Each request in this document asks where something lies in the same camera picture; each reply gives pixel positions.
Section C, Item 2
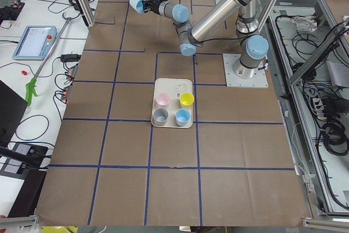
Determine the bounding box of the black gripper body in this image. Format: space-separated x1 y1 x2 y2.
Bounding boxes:
146 0 161 14

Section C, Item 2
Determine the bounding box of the light blue cup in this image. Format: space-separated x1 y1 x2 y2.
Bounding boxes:
175 108 191 127
129 0 146 14

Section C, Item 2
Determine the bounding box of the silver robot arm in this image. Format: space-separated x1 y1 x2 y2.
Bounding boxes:
141 0 253 56

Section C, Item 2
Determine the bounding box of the pink cup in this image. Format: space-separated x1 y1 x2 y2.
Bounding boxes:
155 92 171 107

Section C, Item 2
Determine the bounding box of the yellow cup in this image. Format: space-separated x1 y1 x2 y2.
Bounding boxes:
179 92 195 109

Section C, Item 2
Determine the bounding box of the grey cup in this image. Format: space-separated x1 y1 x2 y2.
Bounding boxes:
153 108 169 126

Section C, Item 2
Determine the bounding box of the cream serving tray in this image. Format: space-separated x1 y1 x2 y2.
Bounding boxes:
151 78 194 129

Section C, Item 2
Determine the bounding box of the black power adapter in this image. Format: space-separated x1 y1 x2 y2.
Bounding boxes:
60 54 81 62

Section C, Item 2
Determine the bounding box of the teach pendant tablet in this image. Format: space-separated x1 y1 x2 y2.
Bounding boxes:
13 26 57 61

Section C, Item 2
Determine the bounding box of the brown paper table cover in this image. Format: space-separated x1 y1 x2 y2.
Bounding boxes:
35 0 308 226

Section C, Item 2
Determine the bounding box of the green handled reacher grabber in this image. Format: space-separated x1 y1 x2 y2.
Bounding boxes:
25 11 82 106

